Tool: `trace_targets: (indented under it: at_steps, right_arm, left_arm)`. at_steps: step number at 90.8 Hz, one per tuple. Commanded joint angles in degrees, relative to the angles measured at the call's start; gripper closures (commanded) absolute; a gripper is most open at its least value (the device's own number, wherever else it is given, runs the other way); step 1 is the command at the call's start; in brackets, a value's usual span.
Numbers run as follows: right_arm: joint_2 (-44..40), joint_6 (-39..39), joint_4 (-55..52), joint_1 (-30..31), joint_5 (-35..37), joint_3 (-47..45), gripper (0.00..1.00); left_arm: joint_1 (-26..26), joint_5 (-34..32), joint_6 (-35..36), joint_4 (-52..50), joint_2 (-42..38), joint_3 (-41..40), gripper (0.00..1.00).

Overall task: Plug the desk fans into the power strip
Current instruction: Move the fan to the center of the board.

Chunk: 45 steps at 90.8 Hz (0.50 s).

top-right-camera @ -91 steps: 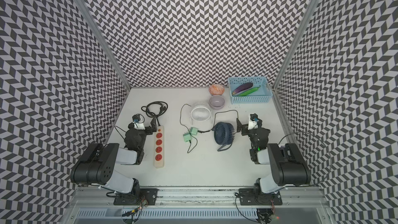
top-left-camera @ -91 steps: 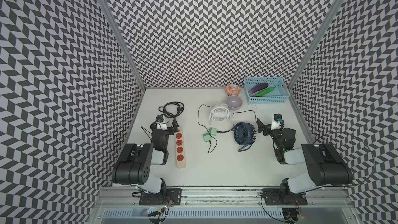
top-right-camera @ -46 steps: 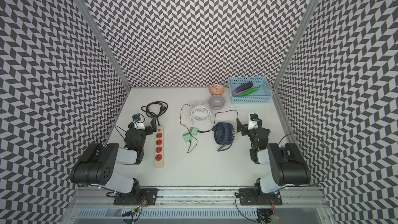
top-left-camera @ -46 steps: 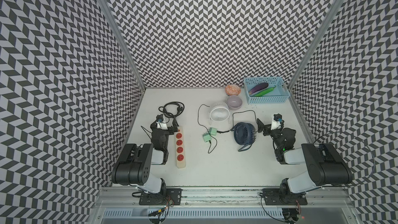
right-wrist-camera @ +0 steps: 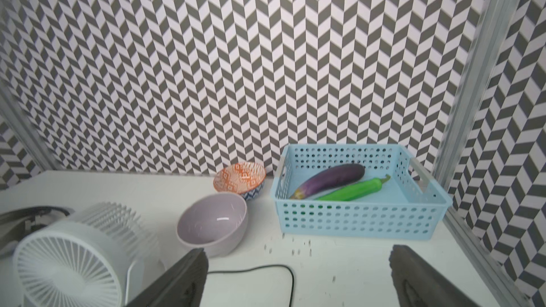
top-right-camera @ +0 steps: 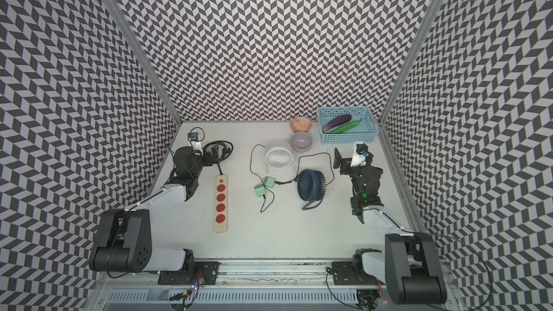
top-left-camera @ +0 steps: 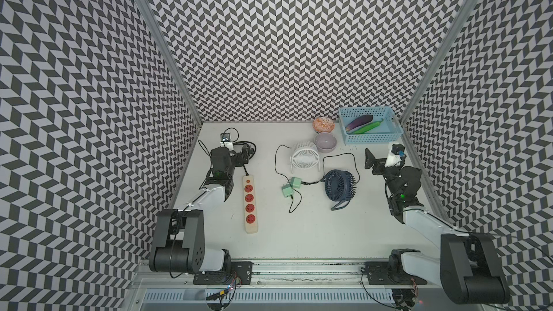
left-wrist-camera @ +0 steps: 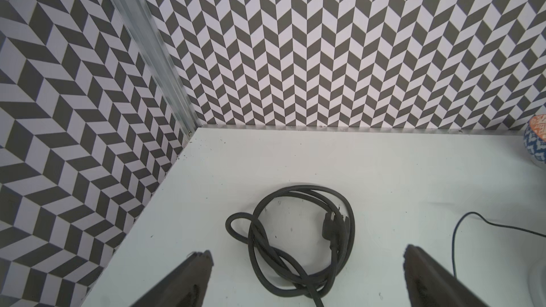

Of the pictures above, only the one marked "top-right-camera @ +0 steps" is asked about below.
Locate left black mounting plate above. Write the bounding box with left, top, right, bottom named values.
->
left=158, top=261, right=220, bottom=286

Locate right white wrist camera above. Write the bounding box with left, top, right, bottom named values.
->
left=350, top=142, right=369, bottom=167

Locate green plug of blue fan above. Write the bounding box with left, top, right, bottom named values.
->
left=264, top=177, right=275, bottom=189

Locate black cable of blue fan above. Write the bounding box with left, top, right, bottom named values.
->
left=274, top=152, right=336, bottom=187

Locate green plug of white fan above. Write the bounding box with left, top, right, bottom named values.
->
left=254, top=184, right=266, bottom=197

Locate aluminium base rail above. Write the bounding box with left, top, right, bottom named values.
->
left=86, top=258, right=465, bottom=311

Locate light blue plastic basket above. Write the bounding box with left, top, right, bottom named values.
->
left=316, top=107, right=380, bottom=145

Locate black power strip cable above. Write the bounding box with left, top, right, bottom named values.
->
left=202, top=140, right=234, bottom=176

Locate white desk fan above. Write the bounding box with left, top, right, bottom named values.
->
left=264, top=141, right=294, bottom=172

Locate navy blue desk fan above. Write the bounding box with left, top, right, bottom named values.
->
left=295, top=169, right=325, bottom=211

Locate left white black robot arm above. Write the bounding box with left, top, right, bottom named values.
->
left=89, top=146, right=217, bottom=278

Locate green toy cucumber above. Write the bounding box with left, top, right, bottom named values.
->
left=327, top=120, right=361, bottom=134

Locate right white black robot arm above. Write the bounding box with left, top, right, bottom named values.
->
left=333, top=143, right=447, bottom=305

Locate black mounting plate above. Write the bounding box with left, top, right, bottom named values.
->
left=330, top=261, right=378, bottom=286
left=158, top=261, right=220, bottom=286

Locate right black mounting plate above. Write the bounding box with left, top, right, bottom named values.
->
left=330, top=261, right=378, bottom=286

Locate beige red power strip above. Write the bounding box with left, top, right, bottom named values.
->
left=214, top=174, right=229, bottom=234

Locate purple toy eggplant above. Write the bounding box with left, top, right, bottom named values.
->
left=322, top=115, right=351, bottom=132

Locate lilac bowl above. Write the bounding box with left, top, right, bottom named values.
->
left=290, top=132, right=313, bottom=153

